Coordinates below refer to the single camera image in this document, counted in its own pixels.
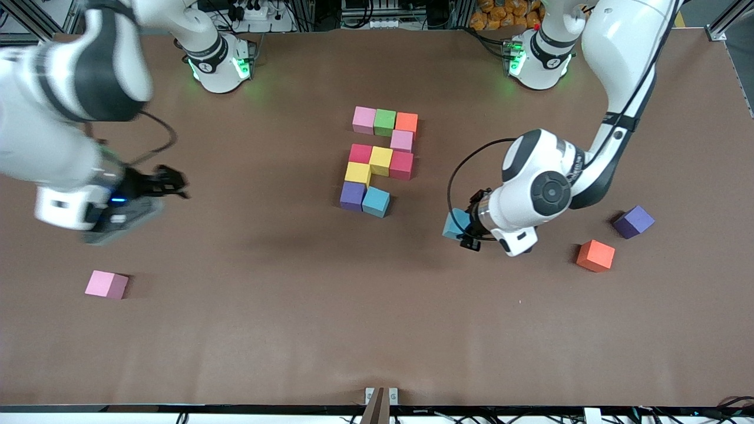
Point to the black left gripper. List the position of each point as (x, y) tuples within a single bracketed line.
[(475, 206)]

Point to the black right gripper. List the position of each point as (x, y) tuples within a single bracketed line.
[(143, 184)]

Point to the blue foam cube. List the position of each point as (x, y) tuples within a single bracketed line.
[(376, 202), (453, 227)]

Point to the red foam cube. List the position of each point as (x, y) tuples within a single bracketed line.
[(401, 165), (360, 154)]

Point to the pink foam cube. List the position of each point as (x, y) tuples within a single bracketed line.
[(364, 120), (402, 141), (106, 285)]

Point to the yellow foam cube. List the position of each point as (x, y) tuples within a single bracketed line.
[(357, 174), (381, 161)]

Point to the orange foam cube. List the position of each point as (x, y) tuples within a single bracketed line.
[(596, 255), (406, 123)]

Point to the purple foam cube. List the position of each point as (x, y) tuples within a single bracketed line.
[(634, 222), (353, 196)]

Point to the green foam cube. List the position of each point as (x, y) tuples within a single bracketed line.
[(385, 122)]

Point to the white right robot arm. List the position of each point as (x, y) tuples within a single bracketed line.
[(35, 135)]

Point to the white power strip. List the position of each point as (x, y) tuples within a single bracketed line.
[(277, 23)]

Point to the orange bag pile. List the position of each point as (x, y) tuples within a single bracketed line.
[(495, 15)]

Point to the white plug box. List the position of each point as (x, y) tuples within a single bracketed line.
[(592, 417)]

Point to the metal equipment rack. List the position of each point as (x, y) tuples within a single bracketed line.
[(377, 12)]

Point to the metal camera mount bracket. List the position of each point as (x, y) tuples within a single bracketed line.
[(377, 409)]

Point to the aluminium frame post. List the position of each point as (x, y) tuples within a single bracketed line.
[(717, 35), (35, 20)]

